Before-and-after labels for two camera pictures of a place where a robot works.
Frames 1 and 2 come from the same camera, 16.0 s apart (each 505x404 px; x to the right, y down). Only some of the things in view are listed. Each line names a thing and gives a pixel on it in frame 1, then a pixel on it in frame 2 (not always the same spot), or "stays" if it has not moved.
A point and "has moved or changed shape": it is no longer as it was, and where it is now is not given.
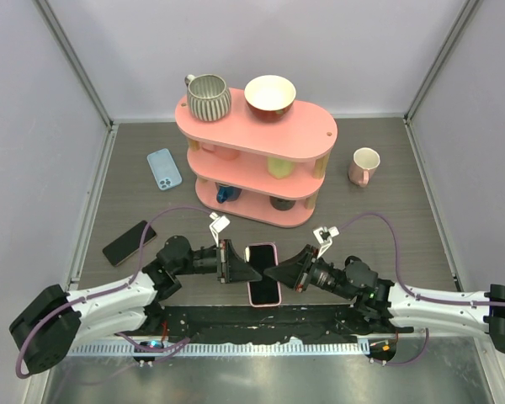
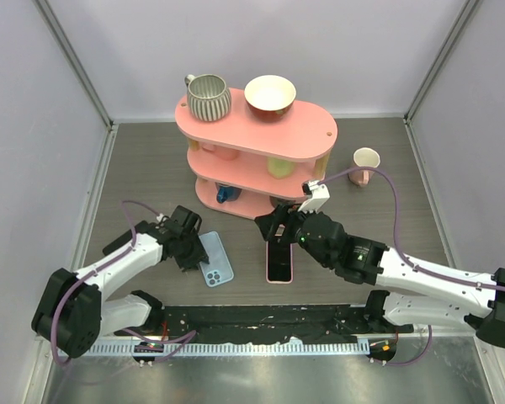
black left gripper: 230,267 → 198,255
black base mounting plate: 265,323 stays
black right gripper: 297,271 → 269,223
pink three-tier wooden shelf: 256,171 stays
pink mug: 364,162 stays
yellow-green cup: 279,168 stays
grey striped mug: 209,97 stays
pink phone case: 267,291 has moved or changed shape
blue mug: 226,194 stays
